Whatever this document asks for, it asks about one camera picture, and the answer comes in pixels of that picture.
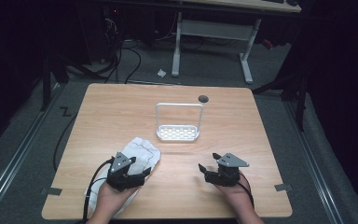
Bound grey tape piece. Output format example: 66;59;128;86
40;186;63;197
273;183;294;192

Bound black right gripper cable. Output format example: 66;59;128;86
238;171;255;210

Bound white desk with metal legs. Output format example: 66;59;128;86
171;0;303;85

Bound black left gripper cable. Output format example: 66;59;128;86
80;156;116;224

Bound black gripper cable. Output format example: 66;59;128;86
80;156;116;224
238;171;255;210

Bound white rack with tray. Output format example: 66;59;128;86
155;102;205;143

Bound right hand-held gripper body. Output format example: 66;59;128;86
203;152;251;188

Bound red object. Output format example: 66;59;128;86
261;38;275;51

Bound person's right hand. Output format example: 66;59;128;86
214;181;254;214

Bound white towel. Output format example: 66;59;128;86
84;136;162;217

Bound metal floor rail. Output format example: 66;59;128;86
282;100;345;224
0;81;65;217

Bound thin black floor cable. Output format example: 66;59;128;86
52;112;79;173

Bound black floor cables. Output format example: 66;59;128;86
99;38;143;85

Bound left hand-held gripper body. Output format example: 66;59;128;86
106;151;146;192

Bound person's left hand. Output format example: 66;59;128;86
96;180;142;217

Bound black stand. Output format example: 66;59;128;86
251;69;312;133
39;50;71;112

